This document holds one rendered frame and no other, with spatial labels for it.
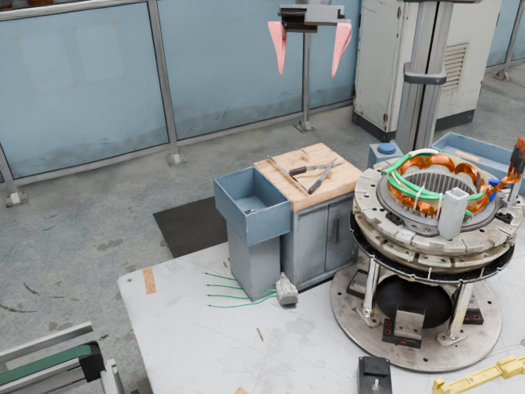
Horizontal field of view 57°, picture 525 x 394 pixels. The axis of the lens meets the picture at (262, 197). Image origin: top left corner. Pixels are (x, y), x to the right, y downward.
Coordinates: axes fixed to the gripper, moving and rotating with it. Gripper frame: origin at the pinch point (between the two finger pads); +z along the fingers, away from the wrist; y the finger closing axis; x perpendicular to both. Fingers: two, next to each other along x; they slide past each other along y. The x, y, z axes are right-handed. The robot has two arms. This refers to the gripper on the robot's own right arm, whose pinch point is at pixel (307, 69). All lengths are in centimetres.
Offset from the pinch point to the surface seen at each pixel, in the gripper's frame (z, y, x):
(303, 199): 22.8, -1.2, 24.4
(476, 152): 9, 39, 54
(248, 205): 26.2, -15.1, 34.2
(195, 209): 49, -79, 187
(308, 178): 18.5, -1.3, 31.5
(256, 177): 19.6, -13.8, 34.5
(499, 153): 9, 43, 51
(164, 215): 53, -95, 180
